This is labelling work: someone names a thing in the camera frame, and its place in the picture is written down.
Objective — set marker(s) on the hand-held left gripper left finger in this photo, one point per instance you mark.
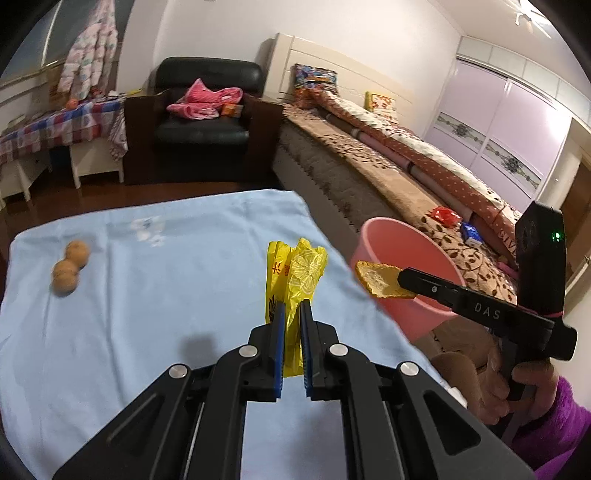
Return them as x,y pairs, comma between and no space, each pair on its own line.
278,350

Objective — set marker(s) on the checkered tablecloth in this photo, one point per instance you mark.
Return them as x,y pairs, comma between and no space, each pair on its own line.
60,124

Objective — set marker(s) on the hanging floral clothes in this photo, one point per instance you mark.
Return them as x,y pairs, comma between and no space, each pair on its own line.
90,50

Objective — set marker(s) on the small pink item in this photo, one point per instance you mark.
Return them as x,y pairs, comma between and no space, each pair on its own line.
506,268

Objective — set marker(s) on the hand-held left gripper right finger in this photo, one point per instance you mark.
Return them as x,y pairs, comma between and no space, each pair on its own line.
304,350

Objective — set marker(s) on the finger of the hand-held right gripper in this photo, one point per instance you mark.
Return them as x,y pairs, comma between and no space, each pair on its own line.
429,288

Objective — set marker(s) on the window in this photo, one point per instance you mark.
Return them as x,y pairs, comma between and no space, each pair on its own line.
32,41

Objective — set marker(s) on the blue and white box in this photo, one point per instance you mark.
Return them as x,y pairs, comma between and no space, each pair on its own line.
472,233

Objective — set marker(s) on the small orange box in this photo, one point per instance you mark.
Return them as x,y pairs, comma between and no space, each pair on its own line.
232,110

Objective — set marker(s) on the orange fruit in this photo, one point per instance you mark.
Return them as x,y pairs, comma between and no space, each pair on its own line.
70,104

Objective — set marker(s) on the black leather armchair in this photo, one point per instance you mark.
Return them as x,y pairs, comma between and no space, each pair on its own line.
203,134

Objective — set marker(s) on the brown wooden door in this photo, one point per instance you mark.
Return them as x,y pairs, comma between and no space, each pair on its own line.
577,207

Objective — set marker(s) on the colourful printed pillow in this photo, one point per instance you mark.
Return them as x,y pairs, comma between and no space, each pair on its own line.
314,77

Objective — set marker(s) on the pink plastic basin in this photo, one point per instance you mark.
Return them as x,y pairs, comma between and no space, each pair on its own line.
401,249

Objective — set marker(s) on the white bed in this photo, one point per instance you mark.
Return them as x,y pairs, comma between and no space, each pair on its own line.
314,166

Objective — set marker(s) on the person's right hand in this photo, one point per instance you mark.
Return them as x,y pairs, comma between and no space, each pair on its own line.
485,383

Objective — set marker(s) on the light blue cloth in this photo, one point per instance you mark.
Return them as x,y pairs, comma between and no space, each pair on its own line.
161,300

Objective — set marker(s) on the red wrapper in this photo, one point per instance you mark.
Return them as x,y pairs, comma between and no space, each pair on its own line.
444,216

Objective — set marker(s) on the brown leaf-print blanket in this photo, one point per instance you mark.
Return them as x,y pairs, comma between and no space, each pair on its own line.
369,170

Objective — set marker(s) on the yellow floral pillow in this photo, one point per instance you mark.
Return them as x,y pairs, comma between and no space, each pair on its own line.
381,104

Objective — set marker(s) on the white side table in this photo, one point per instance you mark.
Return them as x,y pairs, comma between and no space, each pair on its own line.
94,159

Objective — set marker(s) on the large orange peel piece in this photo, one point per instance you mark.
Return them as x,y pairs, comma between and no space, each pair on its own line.
376,279

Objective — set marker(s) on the person's right forearm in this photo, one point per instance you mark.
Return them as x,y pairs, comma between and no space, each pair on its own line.
558,429

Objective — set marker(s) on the white ceiling fan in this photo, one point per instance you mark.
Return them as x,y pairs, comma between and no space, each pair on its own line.
531,14

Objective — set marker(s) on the yellow plastic bag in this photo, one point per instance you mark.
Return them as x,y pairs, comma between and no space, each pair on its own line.
295,272

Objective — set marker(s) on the pink clothes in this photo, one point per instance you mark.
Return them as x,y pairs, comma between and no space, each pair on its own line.
203,99

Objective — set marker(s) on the lilac sliding wardrobe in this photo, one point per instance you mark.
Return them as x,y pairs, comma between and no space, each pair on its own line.
498,120

